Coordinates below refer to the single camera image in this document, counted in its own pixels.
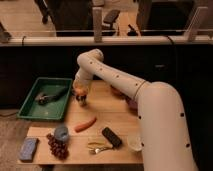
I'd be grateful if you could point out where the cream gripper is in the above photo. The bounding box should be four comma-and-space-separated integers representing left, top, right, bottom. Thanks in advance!
73, 79, 91, 93

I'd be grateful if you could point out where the green plastic tray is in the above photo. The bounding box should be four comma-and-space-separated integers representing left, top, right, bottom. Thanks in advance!
17, 77, 72, 121

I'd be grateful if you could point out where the white cup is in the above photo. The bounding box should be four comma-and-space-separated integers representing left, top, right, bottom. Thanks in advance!
127, 133, 142, 152

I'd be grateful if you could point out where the orange bowl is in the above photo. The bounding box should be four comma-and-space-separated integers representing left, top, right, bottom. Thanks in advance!
110, 86, 125, 98

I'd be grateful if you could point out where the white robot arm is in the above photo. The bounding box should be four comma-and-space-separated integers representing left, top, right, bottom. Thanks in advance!
73, 49, 199, 171

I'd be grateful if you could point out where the purple bowl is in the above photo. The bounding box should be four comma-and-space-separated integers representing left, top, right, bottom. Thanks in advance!
126, 97, 137, 110

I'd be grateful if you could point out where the black remote control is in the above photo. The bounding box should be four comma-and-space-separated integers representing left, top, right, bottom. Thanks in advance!
102, 127, 122, 148

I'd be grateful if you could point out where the black tool in tray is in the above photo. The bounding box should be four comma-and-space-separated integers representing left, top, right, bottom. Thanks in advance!
35, 87, 68, 105

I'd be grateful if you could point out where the blue grey cup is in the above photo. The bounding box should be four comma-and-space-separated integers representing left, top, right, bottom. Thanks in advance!
54, 125, 69, 142

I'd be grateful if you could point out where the metal cup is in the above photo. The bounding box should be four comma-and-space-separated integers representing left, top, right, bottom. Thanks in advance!
73, 88, 88, 106

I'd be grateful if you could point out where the bunch of red grapes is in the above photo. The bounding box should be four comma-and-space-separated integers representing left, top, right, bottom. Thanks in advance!
46, 134, 69, 160

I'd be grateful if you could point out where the orange carrot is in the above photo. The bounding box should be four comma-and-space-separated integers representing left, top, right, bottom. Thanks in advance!
74, 117, 97, 133

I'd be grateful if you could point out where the yellow red apple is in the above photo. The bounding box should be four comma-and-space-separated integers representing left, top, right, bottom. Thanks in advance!
75, 88, 86, 96

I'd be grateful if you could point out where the blue sponge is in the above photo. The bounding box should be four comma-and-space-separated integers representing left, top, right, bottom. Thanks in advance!
19, 138, 39, 162

